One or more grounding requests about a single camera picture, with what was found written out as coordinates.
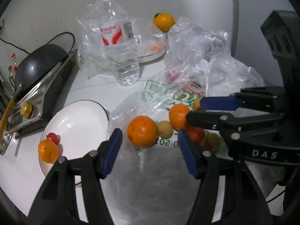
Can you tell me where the yellow kumquat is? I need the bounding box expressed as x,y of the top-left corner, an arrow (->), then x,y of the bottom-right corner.
193,97 -> 205,111
204,133 -> 221,152

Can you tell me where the dark red tomato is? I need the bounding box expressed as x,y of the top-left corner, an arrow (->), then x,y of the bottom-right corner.
186,124 -> 206,143

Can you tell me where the small red tomato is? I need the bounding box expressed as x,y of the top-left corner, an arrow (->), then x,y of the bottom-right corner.
46,132 -> 61,145

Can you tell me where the large orange mandarin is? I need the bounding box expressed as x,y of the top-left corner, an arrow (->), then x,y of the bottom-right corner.
127,115 -> 158,148

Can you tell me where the yellow-green small citrus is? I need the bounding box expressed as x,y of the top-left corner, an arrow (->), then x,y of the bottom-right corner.
157,120 -> 173,139

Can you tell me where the white plate black rim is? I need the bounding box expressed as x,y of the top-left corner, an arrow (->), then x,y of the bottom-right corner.
38,100 -> 110,185

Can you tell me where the printed plastic shopping bag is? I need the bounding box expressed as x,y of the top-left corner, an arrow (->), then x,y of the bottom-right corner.
101,71 -> 206,224

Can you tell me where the crumpled clear plastic bag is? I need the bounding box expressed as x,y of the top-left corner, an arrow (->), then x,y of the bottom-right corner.
164,17 -> 264,97

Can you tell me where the stainless steel gas stove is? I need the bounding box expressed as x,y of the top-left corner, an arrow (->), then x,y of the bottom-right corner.
1,50 -> 77,155

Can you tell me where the gold stove knob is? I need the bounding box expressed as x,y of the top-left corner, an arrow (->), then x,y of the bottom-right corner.
20,100 -> 33,118

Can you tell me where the small white dish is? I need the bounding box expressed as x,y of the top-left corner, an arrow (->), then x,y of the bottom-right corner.
134,33 -> 168,64

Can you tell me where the clear plastic water bottle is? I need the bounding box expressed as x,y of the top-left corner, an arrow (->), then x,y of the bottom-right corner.
99,0 -> 140,86

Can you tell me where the black power cable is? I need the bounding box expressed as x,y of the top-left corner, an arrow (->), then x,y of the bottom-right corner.
0,31 -> 76,55

